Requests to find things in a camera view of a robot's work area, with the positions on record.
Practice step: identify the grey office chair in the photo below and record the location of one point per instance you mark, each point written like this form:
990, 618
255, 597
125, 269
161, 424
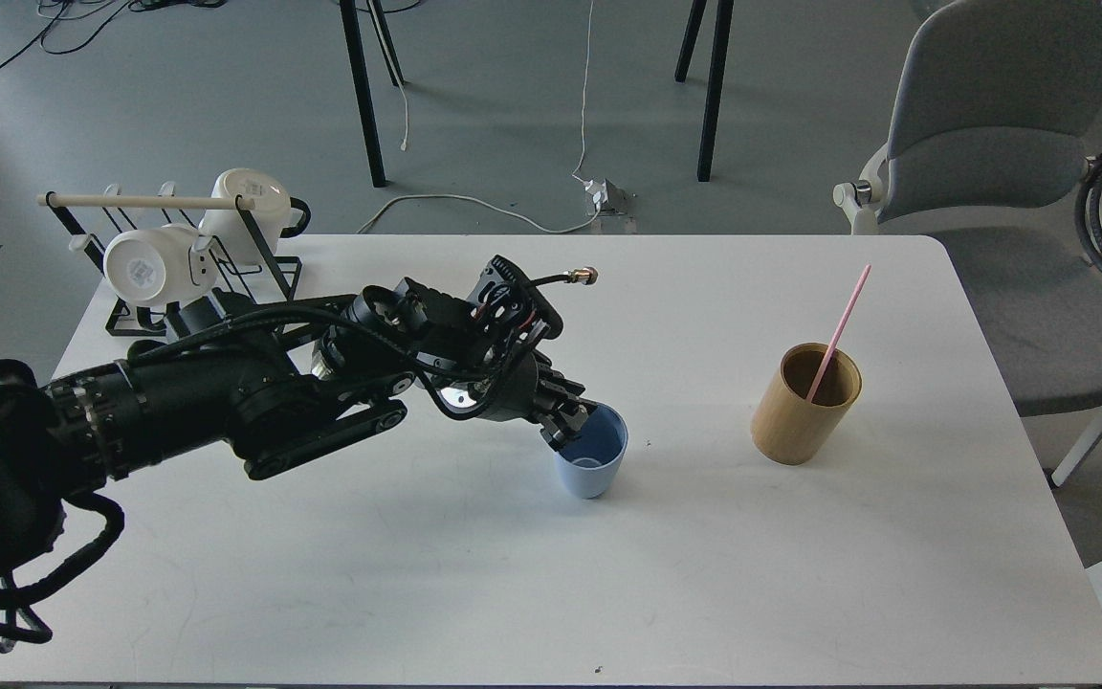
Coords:
993, 101

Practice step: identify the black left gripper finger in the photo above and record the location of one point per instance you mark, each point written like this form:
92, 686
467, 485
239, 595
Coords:
559, 391
564, 424

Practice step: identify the blue cup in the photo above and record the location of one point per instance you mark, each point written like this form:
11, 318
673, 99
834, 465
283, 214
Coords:
587, 466

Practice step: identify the black table leg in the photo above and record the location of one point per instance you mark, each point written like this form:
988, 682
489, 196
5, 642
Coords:
719, 56
360, 78

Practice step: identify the black table leg right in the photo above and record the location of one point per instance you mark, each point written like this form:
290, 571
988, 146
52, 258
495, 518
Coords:
719, 56

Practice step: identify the black wire mug rack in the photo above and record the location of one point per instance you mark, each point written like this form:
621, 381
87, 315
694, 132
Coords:
241, 231

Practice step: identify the white mug front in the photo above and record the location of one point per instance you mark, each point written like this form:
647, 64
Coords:
153, 267

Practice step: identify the bamboo cylinder holder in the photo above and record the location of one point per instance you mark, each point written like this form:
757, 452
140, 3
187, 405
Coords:
794, 420

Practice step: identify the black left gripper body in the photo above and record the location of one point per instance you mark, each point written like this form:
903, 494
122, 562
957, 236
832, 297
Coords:
477, 358

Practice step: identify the black table leg left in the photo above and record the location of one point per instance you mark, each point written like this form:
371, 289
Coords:
360, 78

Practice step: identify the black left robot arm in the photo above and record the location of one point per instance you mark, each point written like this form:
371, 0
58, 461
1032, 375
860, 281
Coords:
281, 383

